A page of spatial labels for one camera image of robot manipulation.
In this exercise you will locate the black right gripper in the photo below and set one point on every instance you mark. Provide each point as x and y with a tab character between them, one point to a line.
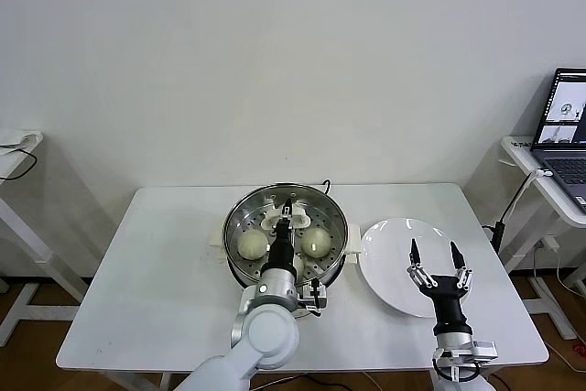
446	304

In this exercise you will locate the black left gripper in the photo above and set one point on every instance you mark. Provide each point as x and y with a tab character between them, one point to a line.
281	244

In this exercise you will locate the white steamed baozi bun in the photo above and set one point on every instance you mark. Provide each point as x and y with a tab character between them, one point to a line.
316	244
300	266
252	244

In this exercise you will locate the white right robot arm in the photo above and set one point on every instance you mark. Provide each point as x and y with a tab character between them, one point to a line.
451	343

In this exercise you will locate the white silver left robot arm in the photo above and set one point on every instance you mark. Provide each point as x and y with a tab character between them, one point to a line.
265	336

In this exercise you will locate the stainless steel steamer basket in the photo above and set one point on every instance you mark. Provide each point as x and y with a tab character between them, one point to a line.
353	244

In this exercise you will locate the round white plate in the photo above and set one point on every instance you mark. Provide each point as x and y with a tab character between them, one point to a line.
389	253

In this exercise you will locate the white laptop side table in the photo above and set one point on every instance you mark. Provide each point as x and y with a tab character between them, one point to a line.
515	153

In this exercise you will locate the grey open laptop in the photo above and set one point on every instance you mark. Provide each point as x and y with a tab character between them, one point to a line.
565	166

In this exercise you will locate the white table leg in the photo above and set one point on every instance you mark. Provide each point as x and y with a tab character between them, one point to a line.
164	382

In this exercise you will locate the white side table with cloth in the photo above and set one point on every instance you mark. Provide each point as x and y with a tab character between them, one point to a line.
25	164

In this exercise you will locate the white folded cloth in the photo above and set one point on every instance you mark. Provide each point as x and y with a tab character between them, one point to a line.
16	140

